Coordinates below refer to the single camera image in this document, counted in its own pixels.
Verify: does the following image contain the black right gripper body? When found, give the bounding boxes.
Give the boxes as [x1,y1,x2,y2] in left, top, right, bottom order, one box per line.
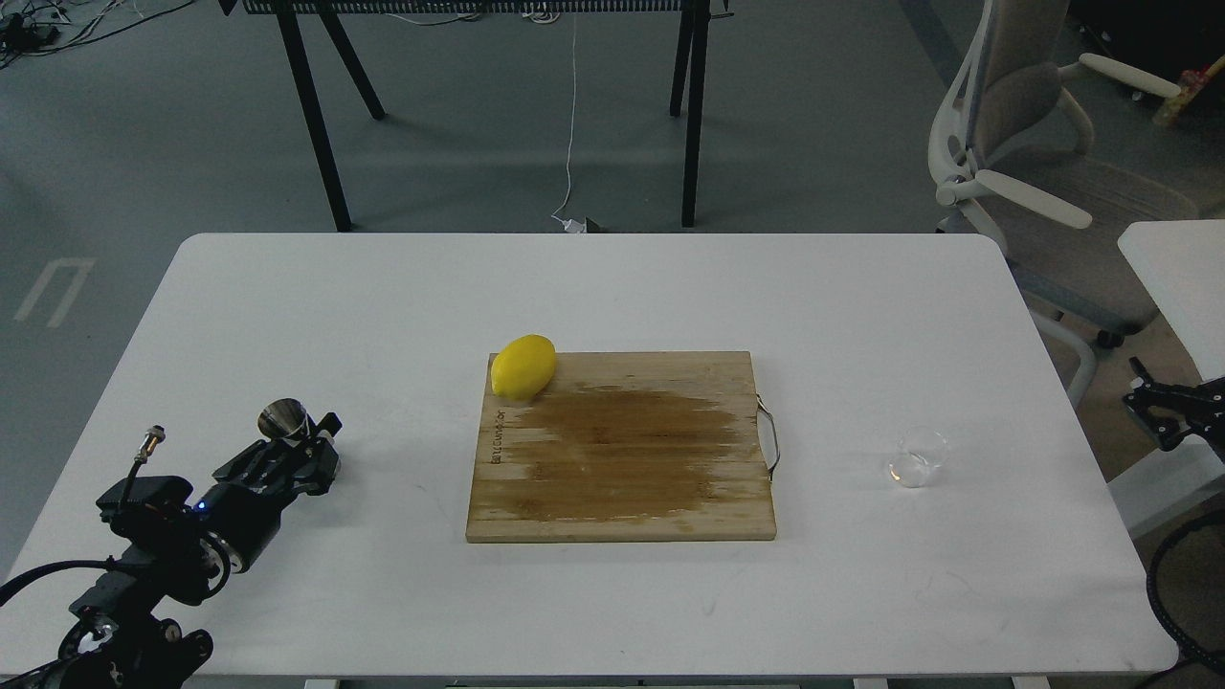
[1183,378,1224,432]

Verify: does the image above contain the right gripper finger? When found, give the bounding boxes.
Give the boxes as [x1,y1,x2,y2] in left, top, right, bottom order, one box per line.
[1122,357,1202,451]

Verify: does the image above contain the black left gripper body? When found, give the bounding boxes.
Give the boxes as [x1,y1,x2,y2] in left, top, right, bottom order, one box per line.
[196,436,341,573]

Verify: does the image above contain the steel double jigger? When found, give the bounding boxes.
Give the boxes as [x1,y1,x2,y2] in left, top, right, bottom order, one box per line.
[256,398,312,443]

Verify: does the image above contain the small clear glass cup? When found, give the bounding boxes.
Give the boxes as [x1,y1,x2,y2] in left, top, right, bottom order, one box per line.
[887,425,949,488]

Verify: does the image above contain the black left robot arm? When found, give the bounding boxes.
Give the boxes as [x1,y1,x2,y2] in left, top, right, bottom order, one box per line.
[2,398,343,688]

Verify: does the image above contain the yellow lemon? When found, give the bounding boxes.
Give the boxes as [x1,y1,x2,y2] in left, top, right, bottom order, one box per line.
[489,333,557,402]

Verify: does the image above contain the grey office chair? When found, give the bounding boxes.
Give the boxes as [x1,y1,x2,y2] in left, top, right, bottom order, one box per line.
[927,1,1199,403]

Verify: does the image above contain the wooden cutting board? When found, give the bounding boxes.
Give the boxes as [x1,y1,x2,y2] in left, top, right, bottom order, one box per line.
[466,349,777,544]

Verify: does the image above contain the white hanging cable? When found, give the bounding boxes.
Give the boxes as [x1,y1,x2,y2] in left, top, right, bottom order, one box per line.
[550,10,587,233]

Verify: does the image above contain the black floor cables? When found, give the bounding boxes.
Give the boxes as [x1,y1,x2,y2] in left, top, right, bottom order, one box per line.
[0,0,197,67]

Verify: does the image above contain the black metal frame table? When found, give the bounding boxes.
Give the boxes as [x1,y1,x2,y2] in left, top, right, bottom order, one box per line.
[219,1,731,233]

